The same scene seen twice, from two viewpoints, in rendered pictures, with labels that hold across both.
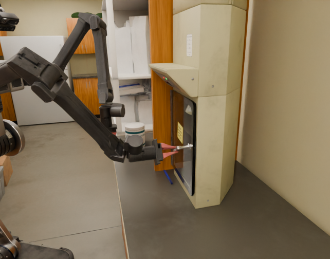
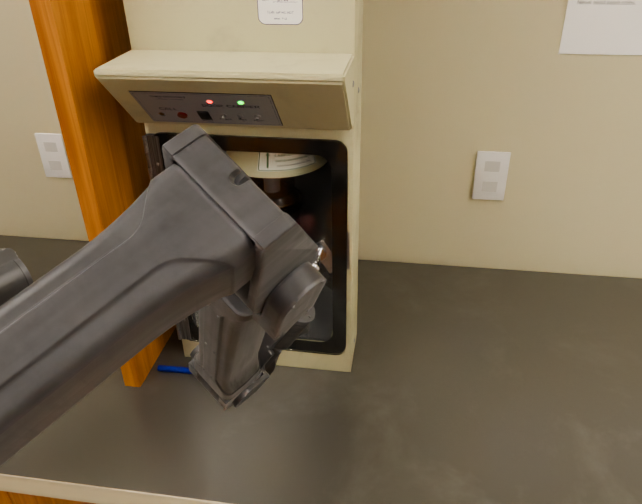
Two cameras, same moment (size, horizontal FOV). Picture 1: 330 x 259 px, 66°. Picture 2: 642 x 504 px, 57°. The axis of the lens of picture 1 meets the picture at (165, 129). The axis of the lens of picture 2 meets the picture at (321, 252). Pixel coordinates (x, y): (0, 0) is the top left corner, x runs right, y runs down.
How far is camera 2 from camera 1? 0.90 m
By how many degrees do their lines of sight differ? 61
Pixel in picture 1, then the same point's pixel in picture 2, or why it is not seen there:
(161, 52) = (75, 18)
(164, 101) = (114, 178)
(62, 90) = not seen: hidden behind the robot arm
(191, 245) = (456, 418)
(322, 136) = (437, 128)
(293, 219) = (437, 278)
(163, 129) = not seen: hidden behind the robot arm
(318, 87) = (418, 46)
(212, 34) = not seen: outside the picture
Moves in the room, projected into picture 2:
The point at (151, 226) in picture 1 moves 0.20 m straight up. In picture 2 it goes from (373, 463) to (378, 364)
